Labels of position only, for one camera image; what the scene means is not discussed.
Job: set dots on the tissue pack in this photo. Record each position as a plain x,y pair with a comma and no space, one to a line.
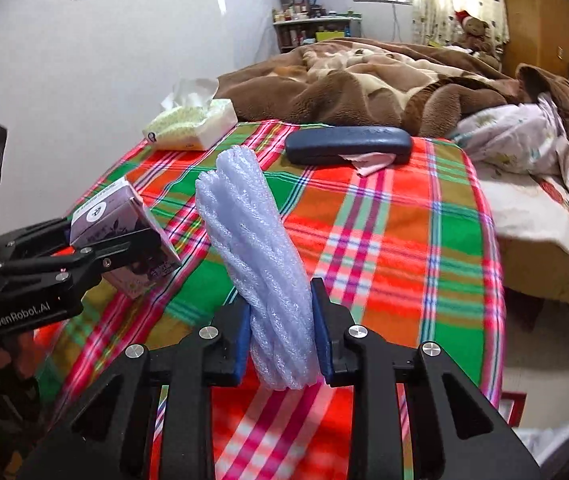
189,125

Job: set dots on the brown teddy bear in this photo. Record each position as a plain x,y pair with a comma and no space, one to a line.
477,35

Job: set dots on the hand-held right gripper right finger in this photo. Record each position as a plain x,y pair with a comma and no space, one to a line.
323,332

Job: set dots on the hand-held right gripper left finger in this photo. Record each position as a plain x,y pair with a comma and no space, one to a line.
242,342

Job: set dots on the person's left hand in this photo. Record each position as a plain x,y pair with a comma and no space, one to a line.
7,360

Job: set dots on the plaid tablecloth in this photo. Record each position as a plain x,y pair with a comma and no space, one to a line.
389,250

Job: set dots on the white foam net sleeve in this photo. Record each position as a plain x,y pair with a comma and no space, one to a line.
259,260

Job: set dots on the shelf with bottles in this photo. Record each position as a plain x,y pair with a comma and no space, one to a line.
314,32

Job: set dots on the wooden wardrobe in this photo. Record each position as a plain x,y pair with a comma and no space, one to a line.
539,15

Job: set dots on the white floral quilt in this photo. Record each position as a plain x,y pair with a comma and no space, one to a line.
514,135

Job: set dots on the patterned curtain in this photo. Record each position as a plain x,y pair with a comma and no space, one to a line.
457,0

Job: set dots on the dark blue glasses case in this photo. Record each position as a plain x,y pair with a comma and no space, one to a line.
344,142

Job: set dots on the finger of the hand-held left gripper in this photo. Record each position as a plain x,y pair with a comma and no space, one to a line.
29,235
114,255

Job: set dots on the purple drink carton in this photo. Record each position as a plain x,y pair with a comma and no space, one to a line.
104,210

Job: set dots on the brown fleece blanket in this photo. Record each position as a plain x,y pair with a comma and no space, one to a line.
364,95

